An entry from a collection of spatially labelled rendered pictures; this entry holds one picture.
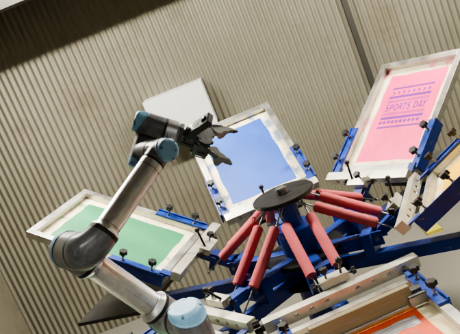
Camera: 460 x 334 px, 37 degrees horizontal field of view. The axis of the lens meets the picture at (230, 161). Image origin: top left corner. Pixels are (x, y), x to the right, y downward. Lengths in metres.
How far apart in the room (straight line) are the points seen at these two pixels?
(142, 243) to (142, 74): 2.24
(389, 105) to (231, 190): 1.06
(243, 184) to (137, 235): 0.75
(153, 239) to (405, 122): 1.53
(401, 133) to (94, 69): 2.80
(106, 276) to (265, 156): 2.22
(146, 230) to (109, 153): 2.05
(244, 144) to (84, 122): 1.85
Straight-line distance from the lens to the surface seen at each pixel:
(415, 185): 3.33
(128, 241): 3.73
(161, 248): 3.70
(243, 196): 4.06
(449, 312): 2.56
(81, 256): 2.04
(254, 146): 4.32
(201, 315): 2.20
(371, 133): 4.03
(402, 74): 4.20
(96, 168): 5.85
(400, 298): 2.65
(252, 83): 5.65
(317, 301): 2.81
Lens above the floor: 2.25
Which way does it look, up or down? 12 degrees down
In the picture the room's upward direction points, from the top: 22 degrees counter-clockwise
